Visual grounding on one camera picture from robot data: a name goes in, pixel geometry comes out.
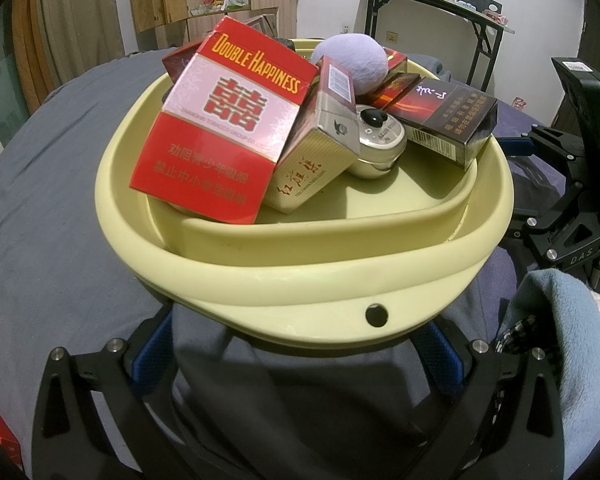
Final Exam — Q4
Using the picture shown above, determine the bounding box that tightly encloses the blue fleece blanket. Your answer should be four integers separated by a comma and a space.
497, 269, 600, 480

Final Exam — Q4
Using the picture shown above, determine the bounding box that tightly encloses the glossy red cigarette box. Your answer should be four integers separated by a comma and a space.
161, 35, 216, 83

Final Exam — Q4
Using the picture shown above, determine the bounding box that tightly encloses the round silver tin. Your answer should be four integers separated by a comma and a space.
347, 105, 408, 181

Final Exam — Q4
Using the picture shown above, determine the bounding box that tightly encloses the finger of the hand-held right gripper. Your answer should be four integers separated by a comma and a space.
495, 126, 584, 172
510, 181, 600, 274

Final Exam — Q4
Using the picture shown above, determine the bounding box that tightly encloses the orange curtain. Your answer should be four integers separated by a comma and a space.
12, 0, 46, 111

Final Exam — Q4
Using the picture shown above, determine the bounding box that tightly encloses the red and white cigarette box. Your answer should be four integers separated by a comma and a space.
130, 16, 320, 224

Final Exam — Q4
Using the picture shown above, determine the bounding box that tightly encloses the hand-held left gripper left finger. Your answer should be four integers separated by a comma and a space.
30, 305, 206, 480

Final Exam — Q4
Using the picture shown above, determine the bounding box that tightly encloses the beige curtain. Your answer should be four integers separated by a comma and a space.
35, 0, 131, 81

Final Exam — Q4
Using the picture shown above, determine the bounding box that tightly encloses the dark red orange cigarette box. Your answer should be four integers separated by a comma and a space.
367, 72, 421, 108

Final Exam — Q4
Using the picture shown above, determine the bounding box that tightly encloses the black white checked cloth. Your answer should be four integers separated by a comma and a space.
495, 315, 536, 356

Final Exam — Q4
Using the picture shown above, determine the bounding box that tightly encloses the purple plush ball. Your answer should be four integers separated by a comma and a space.
312, 34, 388, 96

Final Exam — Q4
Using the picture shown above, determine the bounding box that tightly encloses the black cigarette box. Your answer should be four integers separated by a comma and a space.
380, 77, 498, 171

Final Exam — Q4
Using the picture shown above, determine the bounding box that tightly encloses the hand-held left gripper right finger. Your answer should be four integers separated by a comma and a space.
412, 320, 568, 480

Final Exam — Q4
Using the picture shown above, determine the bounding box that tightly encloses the yellow plastic basin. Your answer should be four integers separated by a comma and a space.
95, 37, 515, 357

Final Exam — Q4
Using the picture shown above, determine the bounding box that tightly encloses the beige gold cigarette box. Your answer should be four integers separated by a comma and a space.
264, 56, 359, 215

